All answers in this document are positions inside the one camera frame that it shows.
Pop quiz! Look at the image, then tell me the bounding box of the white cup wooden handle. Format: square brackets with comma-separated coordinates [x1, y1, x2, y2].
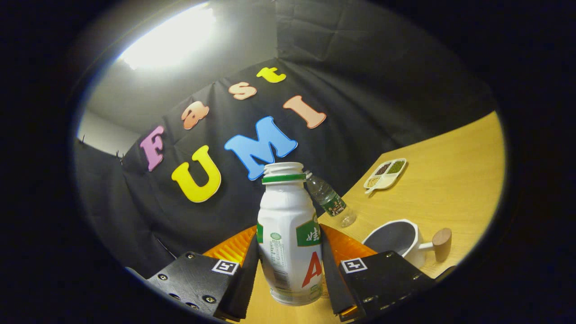
[362, 219, 453, 269]

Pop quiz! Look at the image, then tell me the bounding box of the clear plastic water bottle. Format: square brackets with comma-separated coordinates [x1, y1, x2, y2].
[305, 170, 357, 228]

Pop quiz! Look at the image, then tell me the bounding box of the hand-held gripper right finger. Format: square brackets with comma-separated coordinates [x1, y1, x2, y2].
[320, 224, 436, 321]

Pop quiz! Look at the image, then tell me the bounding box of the white divided dish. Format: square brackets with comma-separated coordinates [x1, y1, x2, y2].
[364, 157, 407, 195]

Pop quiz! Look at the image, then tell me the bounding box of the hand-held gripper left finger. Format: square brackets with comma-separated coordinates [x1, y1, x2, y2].
[146, 225, 261, 321]

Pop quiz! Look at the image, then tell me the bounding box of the white juice bottle green label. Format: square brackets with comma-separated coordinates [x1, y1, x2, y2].
[256, 162, 324, 306]

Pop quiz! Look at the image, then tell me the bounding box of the black backdrop cloth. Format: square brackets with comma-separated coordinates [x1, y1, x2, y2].
[74, 0, 498, 279]

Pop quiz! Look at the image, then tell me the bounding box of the ceiling light panel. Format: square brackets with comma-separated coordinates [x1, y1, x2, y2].
[118, 4, 216, 70]

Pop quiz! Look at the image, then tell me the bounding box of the wooden table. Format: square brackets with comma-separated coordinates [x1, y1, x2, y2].
[234, 111, 505, 324]

